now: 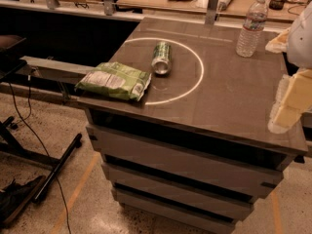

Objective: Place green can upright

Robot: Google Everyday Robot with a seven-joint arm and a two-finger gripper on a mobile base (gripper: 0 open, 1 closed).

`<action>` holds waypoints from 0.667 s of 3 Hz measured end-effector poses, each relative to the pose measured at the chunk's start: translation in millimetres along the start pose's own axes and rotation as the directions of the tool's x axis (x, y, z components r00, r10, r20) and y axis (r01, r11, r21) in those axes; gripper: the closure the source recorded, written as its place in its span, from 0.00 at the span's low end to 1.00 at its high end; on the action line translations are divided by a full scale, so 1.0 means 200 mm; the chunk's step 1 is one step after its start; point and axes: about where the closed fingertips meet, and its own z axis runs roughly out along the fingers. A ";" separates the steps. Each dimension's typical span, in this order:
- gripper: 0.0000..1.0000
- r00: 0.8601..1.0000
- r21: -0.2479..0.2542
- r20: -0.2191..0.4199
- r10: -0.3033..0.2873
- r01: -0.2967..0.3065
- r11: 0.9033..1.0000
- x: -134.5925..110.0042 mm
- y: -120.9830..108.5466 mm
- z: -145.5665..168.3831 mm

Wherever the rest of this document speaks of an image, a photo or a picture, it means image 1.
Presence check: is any black round cup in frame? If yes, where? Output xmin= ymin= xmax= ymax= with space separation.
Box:
xmin=269 ymin=0 xmax=287 ymax=11

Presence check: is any grey drawer cabinet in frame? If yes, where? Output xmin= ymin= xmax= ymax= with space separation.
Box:
xmin=86 ymin=104 xmax=307 ymax=234

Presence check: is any green soda can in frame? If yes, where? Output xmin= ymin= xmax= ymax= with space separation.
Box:
xmin=151 ymin=41 xmax=172 ymax=75

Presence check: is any clear plastic water bottle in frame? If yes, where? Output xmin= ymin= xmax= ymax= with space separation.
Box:
xmin=236 ymin=0 xmax=268 ymax=58

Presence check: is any grey metal post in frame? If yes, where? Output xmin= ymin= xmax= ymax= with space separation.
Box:
xmin=205 ymin=0 xmax=218 ymax=25

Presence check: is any grey side shelf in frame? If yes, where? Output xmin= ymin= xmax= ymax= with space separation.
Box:
xmin=18 ymin=56 xmax=94 ymax=85

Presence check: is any green chip bag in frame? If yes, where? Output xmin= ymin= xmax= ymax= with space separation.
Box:
xmin=75 ymin=62 xmax=151 ymax=101

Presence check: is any black floor cable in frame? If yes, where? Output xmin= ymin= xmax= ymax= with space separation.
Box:
xmin=7 ymin=75 xmax=72 ymax=234

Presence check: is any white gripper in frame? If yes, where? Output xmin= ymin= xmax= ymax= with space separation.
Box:
xmin=265 ymin=2 xmax=312 ymax=134

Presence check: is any black chair base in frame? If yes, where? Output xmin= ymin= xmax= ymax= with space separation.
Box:
xmin=0 ymin=115 xmax=83 ymax=205

